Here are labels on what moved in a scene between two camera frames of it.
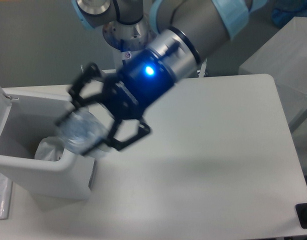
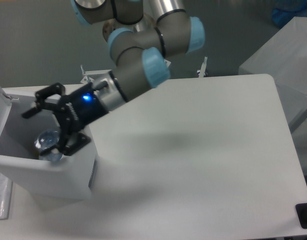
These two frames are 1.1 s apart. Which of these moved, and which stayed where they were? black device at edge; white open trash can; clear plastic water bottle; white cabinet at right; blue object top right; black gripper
Moved: black gripper; clear plastic water bottle
Stayed: white open trash can; white cabinet at right; black device at edge; blue object top right
